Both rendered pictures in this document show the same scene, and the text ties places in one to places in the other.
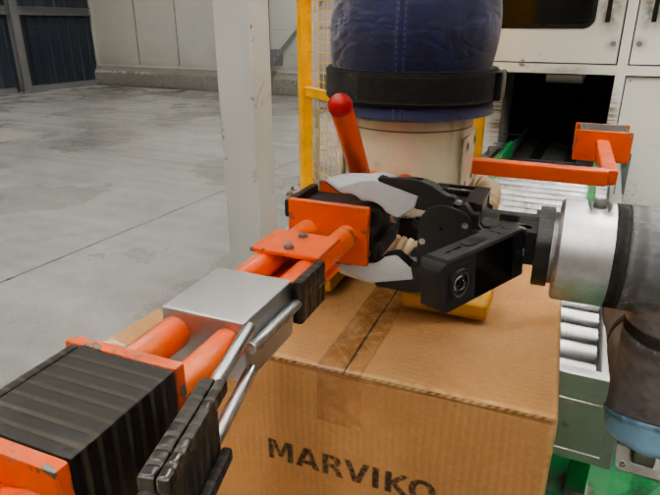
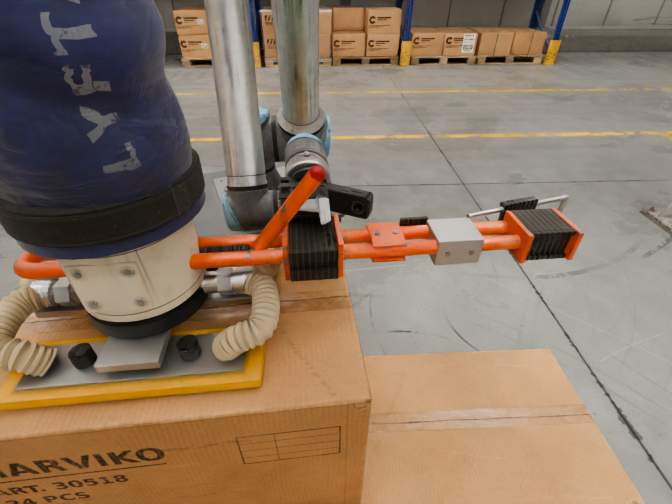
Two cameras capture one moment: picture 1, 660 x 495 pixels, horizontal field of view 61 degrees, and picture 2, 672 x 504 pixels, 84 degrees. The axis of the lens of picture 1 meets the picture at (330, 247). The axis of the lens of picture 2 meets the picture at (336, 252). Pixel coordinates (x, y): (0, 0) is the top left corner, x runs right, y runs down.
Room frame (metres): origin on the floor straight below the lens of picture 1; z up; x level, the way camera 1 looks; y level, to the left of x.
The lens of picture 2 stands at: (0.72, 0.39, 1.40)
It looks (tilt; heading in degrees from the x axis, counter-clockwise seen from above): 37 degrees down; 242
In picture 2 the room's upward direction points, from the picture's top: straight up
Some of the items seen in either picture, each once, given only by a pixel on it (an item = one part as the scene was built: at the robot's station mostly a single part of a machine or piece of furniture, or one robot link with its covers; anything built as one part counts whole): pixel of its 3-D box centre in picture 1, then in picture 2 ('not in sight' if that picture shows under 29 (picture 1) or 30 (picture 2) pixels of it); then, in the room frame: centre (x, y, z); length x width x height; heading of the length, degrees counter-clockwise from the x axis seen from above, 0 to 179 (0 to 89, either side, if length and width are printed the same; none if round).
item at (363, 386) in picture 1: (408, 378); (202, 379); (0.75, -0.12, 0.74); 0.60 x 0.40 x 0.40; 158
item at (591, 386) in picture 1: (452, 354); not in sight; (1.08, -0.27, 0.58); 0.70 x 0.03 x 0.06; 65
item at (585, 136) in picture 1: (601, 141); not in sight; (0.96, -0.46, 1.08); 0.09 x 0.08 x 0.05; 68
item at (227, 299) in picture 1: (232, 320); (451, 240); (0.35, 0.07, 1.07); 0.07 x 0.07 x 0.04; 68
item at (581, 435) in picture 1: (449, 393); not in sight; (1.08, -0.27, 0.47); 0.70 x 0.03 x 0.15; 65
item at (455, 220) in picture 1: (482, 235); (305, 199); (0.50, -0.14, 1.08); 0.12 x 0.09 x 0.08; 68
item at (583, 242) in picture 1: (577, 247); (307, 177); (0.46, -0.22, 1.08); 0.09 x 0.05 x 0.10; 158
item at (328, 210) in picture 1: (342, 219); (312, 245); (0.54, -0.01, 1.08); 0.10 x 0.08 x 0.06; 68
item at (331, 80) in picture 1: (412, 81); (108, 181); (0.77, -0.11, 1.19); 0.23 x 0.23 x 0.04
